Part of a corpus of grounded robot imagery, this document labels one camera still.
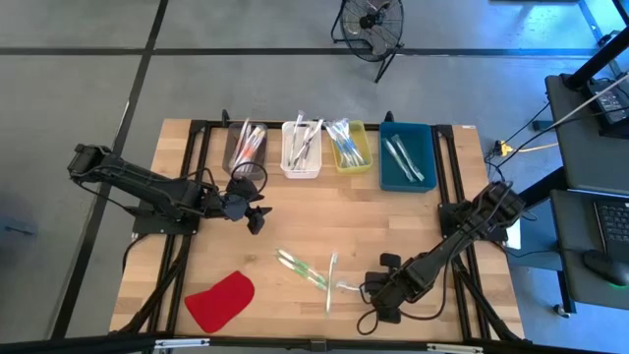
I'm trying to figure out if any grey side desk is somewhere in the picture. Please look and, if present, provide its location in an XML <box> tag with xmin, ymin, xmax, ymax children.
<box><xmin>549</xmin><ymin>189</ymin><xmax>629</xmax><ymax>312</ymax></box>
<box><xmin>543</xmin><ymin>73</ymin><xmax>629</xmax><ymax>192</ymax></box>

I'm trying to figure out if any white cable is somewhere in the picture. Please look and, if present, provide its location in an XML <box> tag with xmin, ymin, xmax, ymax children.
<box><xmin>540</xmin><ymin>72</ymin><xmax>629</xmax><ymax>130</ymax></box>

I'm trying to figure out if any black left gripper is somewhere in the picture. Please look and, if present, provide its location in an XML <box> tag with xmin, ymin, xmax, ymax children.
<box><xmin>210</xmin><ymin>177</ymin><xmax>273</xmax><ymax>236</ymax></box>

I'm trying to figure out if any black power adapter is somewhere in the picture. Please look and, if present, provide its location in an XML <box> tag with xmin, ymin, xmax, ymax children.
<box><xmin>586</xmin><ymin>77</ymin><xmax>629</xmax><ymax>140</ymax></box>

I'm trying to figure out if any black floor fan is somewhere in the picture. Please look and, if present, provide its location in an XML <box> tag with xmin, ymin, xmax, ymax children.
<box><xmin>329</xmin><ymin>0</ymin><xmax>406</xmax><ymax>85</ymax></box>

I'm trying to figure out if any red cloth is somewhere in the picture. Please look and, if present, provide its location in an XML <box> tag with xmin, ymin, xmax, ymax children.
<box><xmin>184</xmin><ymin>269</ymin><xmax>256</xmax><ymax>334</ymax></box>

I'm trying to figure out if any black computer mouse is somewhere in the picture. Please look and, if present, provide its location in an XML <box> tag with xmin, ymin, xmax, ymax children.
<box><xmin>583</xmin><ymin>249</ymin><xmax>629</xmax><ymax>288</ymax></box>

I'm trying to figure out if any blue plastic bin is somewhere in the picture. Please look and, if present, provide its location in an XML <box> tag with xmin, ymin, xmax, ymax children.
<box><xmin>378</xmin><ymin>121</ymin><xmax>438</xmax><ymax>193</ymax></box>

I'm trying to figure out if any orange white toothbrush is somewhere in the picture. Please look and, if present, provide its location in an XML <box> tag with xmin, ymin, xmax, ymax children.
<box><xmin>240</xmin><ymin>132</ymin><xmax>269</xmax><ymax>173</ymax></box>
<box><xmin>234</xmin><ymin>128</ymin><xmax>261</xmax><ymax>171</ymax></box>
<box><xmin>228</xmin><ymin>117</ymin><xmax>252</xmax><ymax>167</ymax></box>
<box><xmin>239</xmin><ymin>125</ymin><xmax>259</xmax><ymax>163</ymax></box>
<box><xmin>238</xmin><ymin>126</ymin><xmax>268</xmax><ymax>171</ymax></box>
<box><xmin>233</xmin><ymin>130</ymin><xmax>264</xmax><ymax>173</ymax></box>
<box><xmin>230</xmin><ymin>125</ymin><xmax>257</xmax><ymax>171</ymax></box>

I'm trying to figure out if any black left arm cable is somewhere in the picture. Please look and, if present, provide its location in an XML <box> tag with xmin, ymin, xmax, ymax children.
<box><xmin>196</xmin><ymin>160</ymin><xmax>269</xmax><ymax>197</ymax></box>

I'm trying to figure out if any black rig crossbar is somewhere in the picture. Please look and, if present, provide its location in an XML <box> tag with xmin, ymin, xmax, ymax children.
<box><xmin>0</xmin><ymin>331</ymin><xmax>629</xmax><ymax>354</ymax></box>

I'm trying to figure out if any black metal pole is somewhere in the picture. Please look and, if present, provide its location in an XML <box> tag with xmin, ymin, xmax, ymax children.
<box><xmin>562</xmin><ymin>27</ymin><xmax>629</xmax><ymax>92</ymax></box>

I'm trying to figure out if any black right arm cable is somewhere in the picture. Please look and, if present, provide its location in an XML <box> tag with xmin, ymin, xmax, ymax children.
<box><xmin>356</xmin><ymin>255</ymin><xmax>447</xmax><ymax>336</ymax></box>

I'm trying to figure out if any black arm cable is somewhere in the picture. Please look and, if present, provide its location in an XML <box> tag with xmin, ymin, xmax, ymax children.
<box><xmin>196</xmin><ymin>160</ymin><xmax>269</xmax><ymax>197</ymax></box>
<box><xmin>356</xmin><ymin>255</ymin><xmax>447</xmax><ymax>336</ymax></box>

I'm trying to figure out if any silver metal bracket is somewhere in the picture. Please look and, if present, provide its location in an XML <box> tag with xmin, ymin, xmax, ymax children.
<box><xmin>154</xmin><ymin>337</ymin><xmax>211</xmax><ymax>350</ymax></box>
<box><xmin>426</xmin><ymin>342</ymin><xmax>485</xmax><ymax>354</ymax></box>

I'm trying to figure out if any yellow plastic bin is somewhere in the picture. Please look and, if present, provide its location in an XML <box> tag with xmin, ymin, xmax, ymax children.
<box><xmin>329</xmin><ymin>120</ymin><xmax>373</xmax><ymax>175</ymax></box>

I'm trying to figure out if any grey translucent plastic bin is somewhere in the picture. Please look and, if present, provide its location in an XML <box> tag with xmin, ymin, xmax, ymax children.
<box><xmin>221</xmin><ymin>121</ymin><xmax>269</xmax><ymax>181</ymax></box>

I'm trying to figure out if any small white box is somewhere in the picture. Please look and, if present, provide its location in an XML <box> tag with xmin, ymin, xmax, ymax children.
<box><xmin>505</xmin><ymin>218</ymin><xmax>523</xmax><ymax>251</ymax></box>

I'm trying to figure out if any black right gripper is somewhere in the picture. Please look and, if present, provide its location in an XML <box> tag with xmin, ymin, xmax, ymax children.
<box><xmin>364</xmin><ymin>253</ymin><xmax>424</xmax><ymax>325</ymax></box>

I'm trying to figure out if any white plastic bin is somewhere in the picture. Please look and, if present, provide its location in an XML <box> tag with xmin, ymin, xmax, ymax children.
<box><xmin>280</xmin><ymin>120</ymin><xmax>324</xmax><ymax>180</ymax></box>

